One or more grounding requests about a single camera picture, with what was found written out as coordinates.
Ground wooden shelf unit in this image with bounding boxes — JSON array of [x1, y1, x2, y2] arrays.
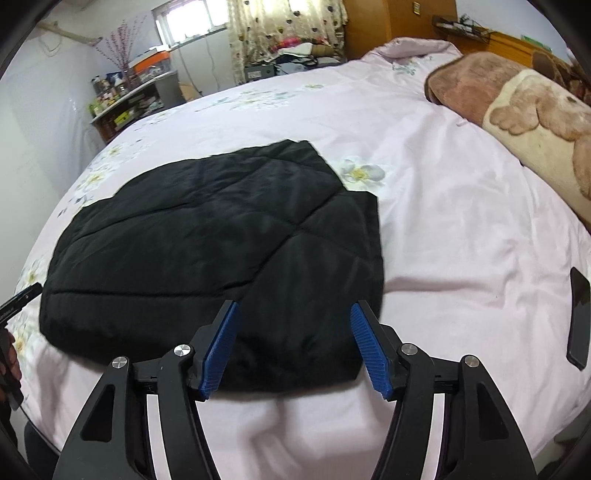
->
[[89, 69, 181, 143]]

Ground window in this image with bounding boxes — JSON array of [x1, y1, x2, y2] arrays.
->
[[154, 0, 230, 48]]

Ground person's left hand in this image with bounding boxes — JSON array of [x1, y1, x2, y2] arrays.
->
[[1, 330, 22, 389]]

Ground wooden headboard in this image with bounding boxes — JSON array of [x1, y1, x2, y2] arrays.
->
[[475, 30, 570, 63]]

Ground wall rack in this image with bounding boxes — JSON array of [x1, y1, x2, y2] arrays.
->
[[431, 15, 491, 43]]

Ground pink floral quilt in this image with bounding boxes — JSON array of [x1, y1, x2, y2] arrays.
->
[[9, 37, 591, 480]]

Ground heart print curtain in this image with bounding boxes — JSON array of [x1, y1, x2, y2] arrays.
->
[[228, 0, 350, 85]]

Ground black puffer jacket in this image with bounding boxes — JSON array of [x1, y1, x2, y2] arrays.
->
[[39, 138, 389, 394]]

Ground dried flower branches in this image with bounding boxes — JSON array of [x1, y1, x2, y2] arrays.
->
[[94, 13, 149, 71]]

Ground black box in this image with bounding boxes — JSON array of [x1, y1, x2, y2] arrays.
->
[[244, 65, 278, 82]]

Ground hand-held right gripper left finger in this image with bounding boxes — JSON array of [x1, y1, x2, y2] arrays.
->
[[53, 299, 241, 480]]

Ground pile of clothes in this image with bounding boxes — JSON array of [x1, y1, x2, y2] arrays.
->
[[245, 36, 348, 78]]

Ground brown plush toy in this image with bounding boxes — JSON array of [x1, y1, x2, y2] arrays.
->
[[532, 49, 591, 100]]

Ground brown bear print blanket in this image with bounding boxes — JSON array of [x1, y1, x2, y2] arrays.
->
[[423, 51, 591, 223]]

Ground clear storage box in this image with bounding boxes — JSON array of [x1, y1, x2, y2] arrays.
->
[[139, 65, 179, 83]]

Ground orange storage box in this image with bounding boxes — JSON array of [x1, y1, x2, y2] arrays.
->
[[133, 51, 172, 71]]

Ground black smartphone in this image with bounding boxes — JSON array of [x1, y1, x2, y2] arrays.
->
[[565, 266, 591, 370]]

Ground group of bottles and jars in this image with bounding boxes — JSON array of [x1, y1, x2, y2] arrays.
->
[[90, 70, 140, 117]]

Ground beige wall pipe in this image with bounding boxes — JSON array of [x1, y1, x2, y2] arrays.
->
[[39, 20, 103, 48]]

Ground wooden wardrobe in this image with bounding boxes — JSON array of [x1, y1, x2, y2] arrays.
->
[[344, 0, 458, 62]]

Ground dark cloth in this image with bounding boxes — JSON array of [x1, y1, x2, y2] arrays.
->
[[0, 406, 63, 480]]

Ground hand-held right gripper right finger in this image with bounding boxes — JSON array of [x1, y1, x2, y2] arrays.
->
[[349, 300, 539, 480]]

